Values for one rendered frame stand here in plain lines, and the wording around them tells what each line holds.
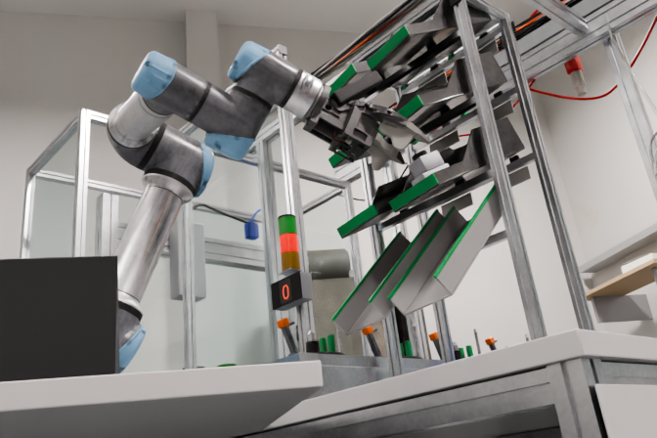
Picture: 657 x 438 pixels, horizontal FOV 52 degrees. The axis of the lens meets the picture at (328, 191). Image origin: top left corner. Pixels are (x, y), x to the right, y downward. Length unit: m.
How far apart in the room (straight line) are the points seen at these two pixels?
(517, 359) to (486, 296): 5.58
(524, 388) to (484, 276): 5.63
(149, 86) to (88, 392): 0.53
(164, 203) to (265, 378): 0.74
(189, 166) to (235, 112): 0.37
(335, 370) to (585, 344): 0.61
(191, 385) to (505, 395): 0.38
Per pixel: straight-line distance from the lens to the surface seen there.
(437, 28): 1.41
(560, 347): 0.82
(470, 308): 6.31
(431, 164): 1.22
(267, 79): 1.13
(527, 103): 1.48
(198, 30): 6.73
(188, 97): 1.10
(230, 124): 1.11
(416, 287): 1.23
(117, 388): 0.74
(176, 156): 1.46
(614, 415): 0.83
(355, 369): 1.35
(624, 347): 0.90
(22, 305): 1.11
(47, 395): 0.75
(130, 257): 1.38
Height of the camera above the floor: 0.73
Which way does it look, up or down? 24 degrees up
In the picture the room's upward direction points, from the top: 7 degrees counter-clockwise
